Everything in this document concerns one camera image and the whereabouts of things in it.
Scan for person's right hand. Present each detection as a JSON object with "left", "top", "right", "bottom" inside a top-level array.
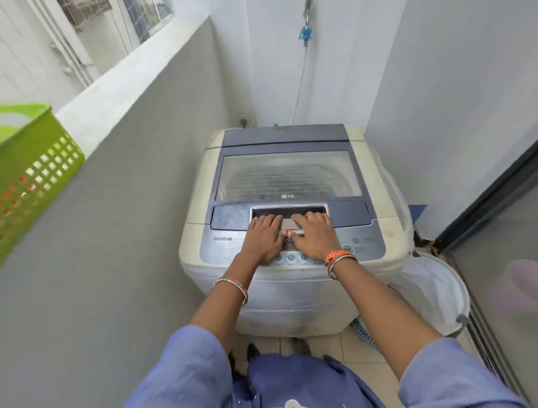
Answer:
[{"left": 285, "top": 211, "right": 342, "bottom": 263}]

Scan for person's left hand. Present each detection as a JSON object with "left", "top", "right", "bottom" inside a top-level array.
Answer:
[{"left": 239, "top": 214, "right": 289, "bottom": 266}]

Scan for cream and blue washing machine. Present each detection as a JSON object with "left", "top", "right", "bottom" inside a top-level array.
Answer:
[{"left": 178, "top": 124, "right": 417, "bottom": 339}]

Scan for washing machine lid with window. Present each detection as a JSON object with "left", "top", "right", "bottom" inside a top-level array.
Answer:
[{"left": 210, "top": 124, "right": 377, "bottom": 231}]

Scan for white round laundry basket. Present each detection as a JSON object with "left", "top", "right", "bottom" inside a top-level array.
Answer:
[{"left": 388, "top": 252, "right": 471, "bottom": 339}]

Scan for person's right forearm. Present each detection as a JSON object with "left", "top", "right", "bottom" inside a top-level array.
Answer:
[{"left": 332, "top": 260, "right": 444, "bottom": 379}]

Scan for person's left forearm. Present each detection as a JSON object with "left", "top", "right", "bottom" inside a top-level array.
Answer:
[{"left": 189, "top": 252, "right": 259, "bottom": 354}]

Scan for thin beaded bangle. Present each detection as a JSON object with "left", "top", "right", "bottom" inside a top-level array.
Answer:
[
  {"left": 327, "top": 253, "right": 358, "bottom": 281},
  {"left": 213, "top": 277, "right": 249, "bottom": 307}
]

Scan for lavender blue tunic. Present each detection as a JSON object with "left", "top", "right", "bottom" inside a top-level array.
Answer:
[{"left": 124, "top": 326, "right": 530, "bottom": 408}]

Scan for black framed glass door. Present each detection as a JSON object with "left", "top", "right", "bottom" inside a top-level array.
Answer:
[{"left": 433, "top": 141, "right": 538, "bottom": 408}]

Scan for pink plastic bucket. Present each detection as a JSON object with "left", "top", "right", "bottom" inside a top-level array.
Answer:
[{"left": 495, "top": 259, "right": 538, "bottom": 320}]

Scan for green plastic basket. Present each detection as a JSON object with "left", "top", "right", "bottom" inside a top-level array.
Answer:
[{"left": 0, "top": 103, "right": 86, "bottom": 266}]

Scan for blue tiled narrow window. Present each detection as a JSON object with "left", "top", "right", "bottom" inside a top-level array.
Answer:
[{"left": 122, "top": 0, "right": 175, "bottom": 43}]

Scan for white drain pipes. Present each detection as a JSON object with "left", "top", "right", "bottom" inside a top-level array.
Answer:
[{"left": 27, "top": 0, "right": 100, "bottom": 87}]

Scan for window with metal grille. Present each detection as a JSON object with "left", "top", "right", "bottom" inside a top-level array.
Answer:
[{"left": 57, "top": 0, "right": 114, "bottom": 33}]

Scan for orange braided bracelet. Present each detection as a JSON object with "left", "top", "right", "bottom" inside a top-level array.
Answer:
[{"left": 324, "top": 250, "right": 352, "bottom": 266}]

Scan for grey corrugated drain hose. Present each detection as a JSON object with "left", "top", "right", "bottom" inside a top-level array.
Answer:
[{"left": 351, "top": 319, "right": 379, "bottom": 352}]

